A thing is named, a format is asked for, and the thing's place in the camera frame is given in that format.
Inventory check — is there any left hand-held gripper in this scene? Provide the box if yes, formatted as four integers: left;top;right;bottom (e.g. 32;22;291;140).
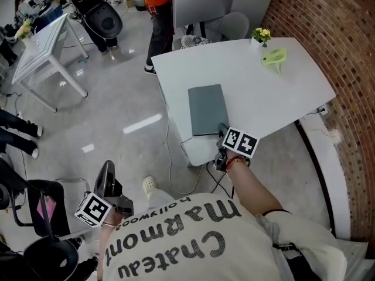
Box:
74;160;134;228

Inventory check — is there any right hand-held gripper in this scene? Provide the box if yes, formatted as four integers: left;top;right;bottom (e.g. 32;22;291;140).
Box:
214;123;260;171

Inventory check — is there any grey cover notebook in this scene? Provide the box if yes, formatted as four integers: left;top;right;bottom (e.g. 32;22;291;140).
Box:
187;83;231;137

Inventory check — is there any person's left forearm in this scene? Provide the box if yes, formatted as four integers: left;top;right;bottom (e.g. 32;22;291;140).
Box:
98;215;122;277

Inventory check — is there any person's right forearm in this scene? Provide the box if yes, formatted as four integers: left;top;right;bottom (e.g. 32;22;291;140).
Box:
227;155;292;215

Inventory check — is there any person's white clog shoe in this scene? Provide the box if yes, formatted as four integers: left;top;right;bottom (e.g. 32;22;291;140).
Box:
142;176;159;199

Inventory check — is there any black office chair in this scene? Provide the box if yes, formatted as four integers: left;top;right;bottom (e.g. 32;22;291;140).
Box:
0;156;91;242

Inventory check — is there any person's light trouser leg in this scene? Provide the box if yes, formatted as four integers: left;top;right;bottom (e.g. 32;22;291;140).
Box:
146;187;176;210

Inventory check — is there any pink booklet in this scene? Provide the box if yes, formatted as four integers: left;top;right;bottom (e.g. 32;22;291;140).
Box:
36;196;57;222

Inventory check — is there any light green handheld fan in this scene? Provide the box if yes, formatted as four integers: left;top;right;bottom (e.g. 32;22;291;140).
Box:
261;47;288;75

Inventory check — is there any black white patterned cushion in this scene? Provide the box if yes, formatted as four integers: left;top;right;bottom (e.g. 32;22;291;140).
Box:
180;35;212;50

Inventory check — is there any black shell backpack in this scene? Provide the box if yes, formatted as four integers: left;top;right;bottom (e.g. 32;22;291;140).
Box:
23;235;80;281
84;1;124;39

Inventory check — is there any potted yellow flower plant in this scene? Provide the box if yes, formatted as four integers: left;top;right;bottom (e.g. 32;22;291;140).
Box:
250;27;272;50

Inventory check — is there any grey shell chair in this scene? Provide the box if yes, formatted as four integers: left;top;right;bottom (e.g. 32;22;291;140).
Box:
202;11;250;43

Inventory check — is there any person's cream printed shirt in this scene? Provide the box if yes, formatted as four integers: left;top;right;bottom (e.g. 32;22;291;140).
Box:
96;193;348;281

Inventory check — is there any light grey cabinet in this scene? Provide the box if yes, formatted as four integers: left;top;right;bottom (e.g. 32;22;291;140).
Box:
172;0;279;37

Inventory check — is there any white side table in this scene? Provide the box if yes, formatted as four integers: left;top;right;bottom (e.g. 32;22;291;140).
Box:
11;13;89;112

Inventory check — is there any white vase with yellow flowers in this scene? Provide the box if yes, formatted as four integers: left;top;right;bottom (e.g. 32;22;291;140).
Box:
14;18;38;48

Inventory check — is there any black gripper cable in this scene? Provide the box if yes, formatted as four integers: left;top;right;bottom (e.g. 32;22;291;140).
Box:
206;161;235;200

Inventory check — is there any black A-shaped frame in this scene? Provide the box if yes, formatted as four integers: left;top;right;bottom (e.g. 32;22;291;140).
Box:
186;22;206;37

